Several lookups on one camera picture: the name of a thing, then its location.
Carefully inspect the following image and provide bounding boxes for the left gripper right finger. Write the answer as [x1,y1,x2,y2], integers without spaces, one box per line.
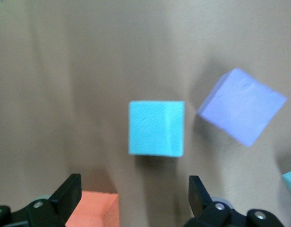
[185,175,284,227]

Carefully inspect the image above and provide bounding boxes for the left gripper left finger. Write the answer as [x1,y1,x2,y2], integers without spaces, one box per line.
[0,173,82,227]

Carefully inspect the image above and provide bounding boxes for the orange foam cube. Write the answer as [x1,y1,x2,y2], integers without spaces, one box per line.
[64,191,120,227]

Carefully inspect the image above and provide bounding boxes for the blue foam cube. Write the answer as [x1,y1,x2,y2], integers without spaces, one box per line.
[281,168,291,207]
[128,100,186,157]

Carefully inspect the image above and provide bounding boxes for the purple foam cube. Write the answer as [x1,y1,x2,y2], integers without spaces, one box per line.
[196,68,288,148]

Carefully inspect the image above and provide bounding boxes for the brown paper table cover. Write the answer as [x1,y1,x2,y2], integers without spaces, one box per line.
[0,0,291,227]

